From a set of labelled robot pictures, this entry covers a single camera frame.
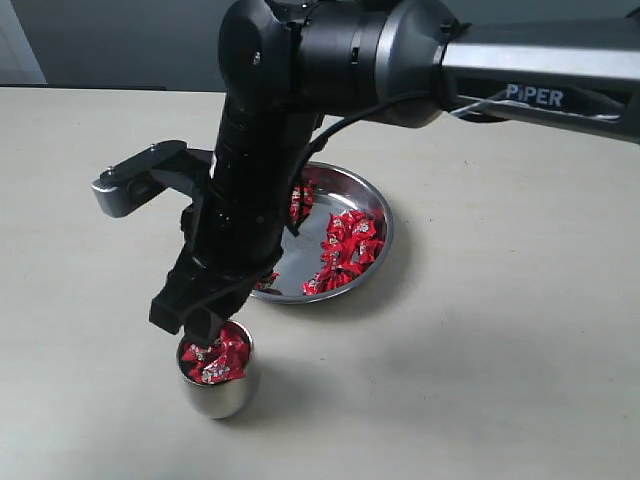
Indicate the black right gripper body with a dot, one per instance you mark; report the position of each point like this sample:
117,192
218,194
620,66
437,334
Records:
285,68

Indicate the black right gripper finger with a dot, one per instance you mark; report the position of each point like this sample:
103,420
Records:
203,325
183,301

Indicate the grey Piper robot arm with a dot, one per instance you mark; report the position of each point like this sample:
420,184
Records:
400,63

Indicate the stainless steel cup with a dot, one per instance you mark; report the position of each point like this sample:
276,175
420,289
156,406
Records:
224,400

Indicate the round steel plate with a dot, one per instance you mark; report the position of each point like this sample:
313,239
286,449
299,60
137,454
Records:
320,262

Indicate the red wrapped candy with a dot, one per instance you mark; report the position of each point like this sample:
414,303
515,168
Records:
360,227

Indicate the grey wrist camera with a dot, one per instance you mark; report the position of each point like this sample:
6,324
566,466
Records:
170,164

